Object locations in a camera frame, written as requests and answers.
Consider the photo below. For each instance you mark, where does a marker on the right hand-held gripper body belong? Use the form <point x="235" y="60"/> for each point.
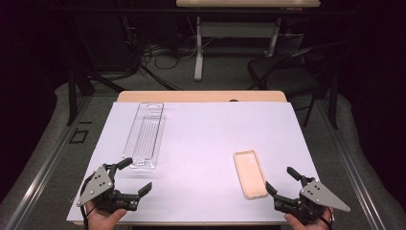
<point x="319" y="195"/>

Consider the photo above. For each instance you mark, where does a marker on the black folding chair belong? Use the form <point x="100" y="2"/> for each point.
<point x="287" y="73"/>

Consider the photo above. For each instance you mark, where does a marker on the person's left hand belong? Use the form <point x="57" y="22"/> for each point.
<point x="103" y="221"/>

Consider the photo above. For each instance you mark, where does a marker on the beige phone case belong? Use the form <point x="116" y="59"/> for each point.
<point x="250" y="175"/>

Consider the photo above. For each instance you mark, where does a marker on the white-legged desk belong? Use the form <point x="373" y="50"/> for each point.
<point x="236" y="30"/>

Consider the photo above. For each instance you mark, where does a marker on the clear plastic packaging tray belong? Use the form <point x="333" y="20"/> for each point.
<point x="146" y="134"/>

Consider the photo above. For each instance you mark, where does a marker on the metal floor rail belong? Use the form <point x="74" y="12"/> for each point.
<point x="354" y="172"/>
<point x="41" y="172"/>

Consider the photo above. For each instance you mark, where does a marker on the black metal stand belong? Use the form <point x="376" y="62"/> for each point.
<point x="72" y="96"/>

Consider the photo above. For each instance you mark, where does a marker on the wooden table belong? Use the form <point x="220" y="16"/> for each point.
<point x="198" y="96"/>

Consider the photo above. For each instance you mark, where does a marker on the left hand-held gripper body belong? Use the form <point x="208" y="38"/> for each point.
<point x="97" y="188"/>

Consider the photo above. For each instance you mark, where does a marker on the black metal post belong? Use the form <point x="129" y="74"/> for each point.
<point x="333" y="102"/>

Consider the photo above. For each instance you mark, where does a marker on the white table cover board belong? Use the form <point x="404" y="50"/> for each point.
<point x="198" y="143"/>

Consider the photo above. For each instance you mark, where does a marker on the dark equipment cabinet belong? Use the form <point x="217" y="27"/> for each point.
<point x="102" y="44"/>

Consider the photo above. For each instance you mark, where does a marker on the person's right hand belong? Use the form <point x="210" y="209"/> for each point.
<point x="306" y="226"/>

